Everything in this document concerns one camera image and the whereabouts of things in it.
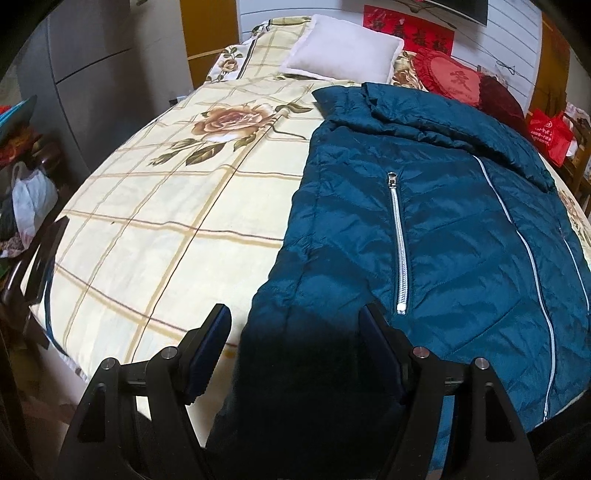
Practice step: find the grey refrigerator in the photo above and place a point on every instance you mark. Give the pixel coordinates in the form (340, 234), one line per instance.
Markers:
(106, 69)

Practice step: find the white square pillow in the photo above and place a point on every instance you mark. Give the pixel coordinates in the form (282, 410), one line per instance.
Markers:
(341, 48)

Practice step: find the yellow-brown wooden door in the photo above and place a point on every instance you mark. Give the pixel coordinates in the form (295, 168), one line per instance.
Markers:
(207, 32)

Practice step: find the wooden chair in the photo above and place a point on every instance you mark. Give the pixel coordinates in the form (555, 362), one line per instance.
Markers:
(579, 161)

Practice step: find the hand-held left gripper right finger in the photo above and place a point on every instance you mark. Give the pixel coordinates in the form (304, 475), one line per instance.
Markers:
(383, 350)

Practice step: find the black phone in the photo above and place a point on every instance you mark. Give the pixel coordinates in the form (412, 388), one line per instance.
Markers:
(44, 261)

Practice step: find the white plastic bag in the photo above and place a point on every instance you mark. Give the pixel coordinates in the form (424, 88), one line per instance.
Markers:
(34, 203)

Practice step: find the pile of colourful things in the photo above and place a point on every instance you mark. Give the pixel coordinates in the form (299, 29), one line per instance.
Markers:
(23, 134)

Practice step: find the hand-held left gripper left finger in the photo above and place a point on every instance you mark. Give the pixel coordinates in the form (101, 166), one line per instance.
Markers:
(205, 364)

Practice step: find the dark red pillow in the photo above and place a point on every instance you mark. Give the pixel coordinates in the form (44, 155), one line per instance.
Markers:
(503, 104)

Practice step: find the red wall banner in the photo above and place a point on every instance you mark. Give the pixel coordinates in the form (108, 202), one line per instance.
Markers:
(411, 27)

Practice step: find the red shopping bag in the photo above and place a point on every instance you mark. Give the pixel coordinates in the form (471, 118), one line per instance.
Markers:
(549, 136)

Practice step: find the red heart-shaped pillow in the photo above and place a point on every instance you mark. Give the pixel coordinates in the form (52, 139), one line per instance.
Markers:
(450, 78)

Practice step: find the teal puffer jacket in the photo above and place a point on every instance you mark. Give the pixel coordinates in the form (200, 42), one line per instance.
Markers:
(351, 221)

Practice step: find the bed with floral checked sheet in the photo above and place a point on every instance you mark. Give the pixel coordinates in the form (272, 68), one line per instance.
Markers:
(175, 207)

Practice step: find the black wall television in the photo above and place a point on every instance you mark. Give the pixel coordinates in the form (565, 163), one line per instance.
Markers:
(461, 9)

